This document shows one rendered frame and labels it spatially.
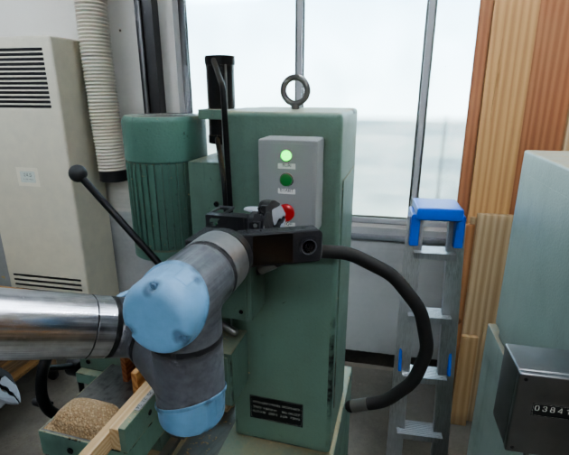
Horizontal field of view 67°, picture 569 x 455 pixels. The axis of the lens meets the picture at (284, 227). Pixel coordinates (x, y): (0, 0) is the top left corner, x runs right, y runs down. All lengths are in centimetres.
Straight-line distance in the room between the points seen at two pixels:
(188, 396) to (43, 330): 17
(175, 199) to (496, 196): 159
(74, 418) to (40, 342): 52
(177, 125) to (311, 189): 33
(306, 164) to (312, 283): 24
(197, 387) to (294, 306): 43
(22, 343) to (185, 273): 19
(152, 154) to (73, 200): 164
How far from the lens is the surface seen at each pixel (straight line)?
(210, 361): 46
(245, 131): 79
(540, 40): 223
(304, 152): 70
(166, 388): 48
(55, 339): 53
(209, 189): 88
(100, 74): 247
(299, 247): 56
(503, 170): 216
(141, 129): 91
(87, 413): 103
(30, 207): 271
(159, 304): 40
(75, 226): 256
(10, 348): 53
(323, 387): 95
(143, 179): 94
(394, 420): 194
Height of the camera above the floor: 156
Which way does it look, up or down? 18 degrees down
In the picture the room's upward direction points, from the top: straight up
